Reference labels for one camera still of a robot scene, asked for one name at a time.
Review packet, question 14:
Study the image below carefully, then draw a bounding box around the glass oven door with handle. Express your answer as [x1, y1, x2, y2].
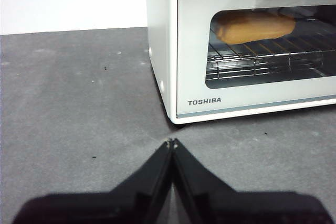
[176, 0, 336, 120]

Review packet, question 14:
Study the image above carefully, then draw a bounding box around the cream Toshiba toaster oven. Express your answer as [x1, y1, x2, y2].
[144, 0, 336, 125]

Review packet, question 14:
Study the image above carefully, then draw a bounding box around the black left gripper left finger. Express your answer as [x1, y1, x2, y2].
[20, 139, 174, 224]

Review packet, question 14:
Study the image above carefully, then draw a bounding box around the yellow corn cob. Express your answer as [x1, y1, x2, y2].
[215, 11, 297, 45]

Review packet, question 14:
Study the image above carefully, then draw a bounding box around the metal wire oven rack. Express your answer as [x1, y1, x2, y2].
[206, 35, 336, 81]

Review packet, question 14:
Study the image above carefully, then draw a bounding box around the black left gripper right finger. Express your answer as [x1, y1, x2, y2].
[172, 137, 329, 224]

